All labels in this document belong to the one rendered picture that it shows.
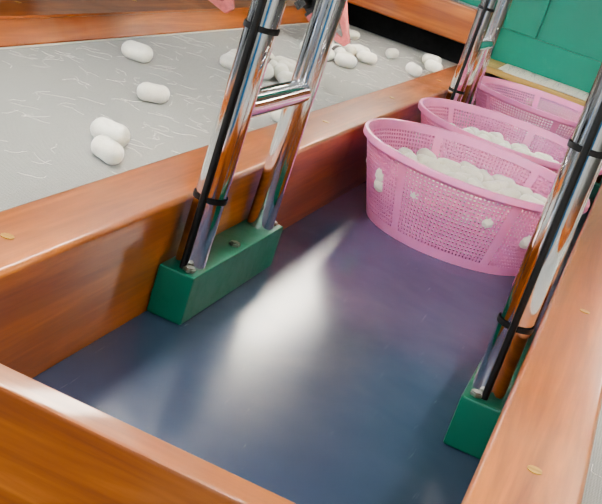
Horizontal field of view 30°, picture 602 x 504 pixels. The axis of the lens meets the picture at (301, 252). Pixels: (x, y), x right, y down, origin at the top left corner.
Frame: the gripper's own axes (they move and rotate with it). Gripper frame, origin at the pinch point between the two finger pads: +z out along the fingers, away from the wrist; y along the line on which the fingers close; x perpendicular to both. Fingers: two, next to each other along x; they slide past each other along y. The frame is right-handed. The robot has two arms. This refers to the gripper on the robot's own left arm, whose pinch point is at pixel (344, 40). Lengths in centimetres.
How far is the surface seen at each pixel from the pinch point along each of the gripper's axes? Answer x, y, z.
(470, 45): -21.0, -15.6, 12.8
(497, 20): -23.9, -0.1, 10.5
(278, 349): -14, -110, 31
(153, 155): -7, -97, 12
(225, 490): -24, -141, 33
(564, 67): -25, 41, 22
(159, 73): 3, -66, 0
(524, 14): -22.9, 41.1, 9.1
